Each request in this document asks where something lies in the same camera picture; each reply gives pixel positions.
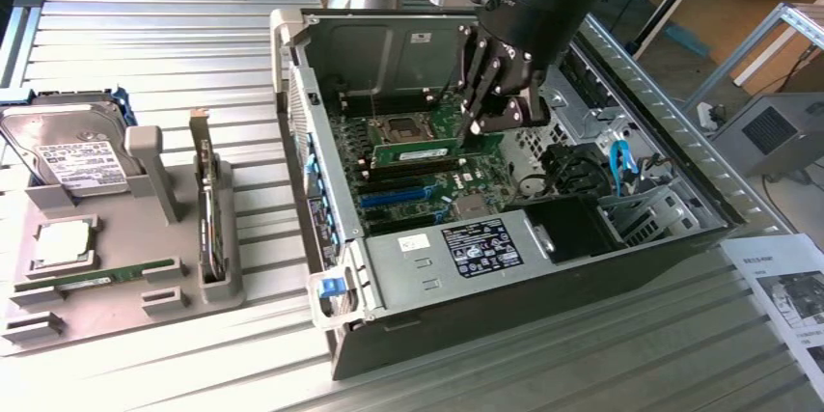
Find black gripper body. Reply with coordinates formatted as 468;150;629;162
477;0;607;96

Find green RAM stick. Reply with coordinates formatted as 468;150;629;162
371;143;453;168
12;261;176;293

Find CPU socket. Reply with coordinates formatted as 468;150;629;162
369;114;428;144

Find green motherboard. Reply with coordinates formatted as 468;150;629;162
327;101;516;235

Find blue expansion slot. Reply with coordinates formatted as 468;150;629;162
357;186;431;209

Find black fan shroud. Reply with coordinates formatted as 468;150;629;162
521;193;623;264

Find silver disk bay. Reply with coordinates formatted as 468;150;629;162
595;182;688;247

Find grey power supply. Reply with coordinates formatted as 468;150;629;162
361;215;556;319

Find black open PC case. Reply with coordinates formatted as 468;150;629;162
268;7;743;382

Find grey box with vent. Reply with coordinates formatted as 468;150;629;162
705;91;824;178

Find graphics card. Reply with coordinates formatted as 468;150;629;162
188;109;228;284

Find blue disk caddy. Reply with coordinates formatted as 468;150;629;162
0;86;140;128

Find printed paper sheet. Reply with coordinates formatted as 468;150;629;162
717;233;824;387

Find grey parts rack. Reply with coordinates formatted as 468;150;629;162
0;124;247;358

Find silver hard disk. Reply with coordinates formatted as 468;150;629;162
0;101;129;197

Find silver CPU chip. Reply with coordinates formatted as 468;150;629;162
31;223;99;269

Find black power wires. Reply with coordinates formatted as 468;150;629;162
537;144;613;199

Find blue data wire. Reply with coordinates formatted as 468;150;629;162
607;138;640;197

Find aluminium frame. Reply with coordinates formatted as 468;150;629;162
681;0;824;112

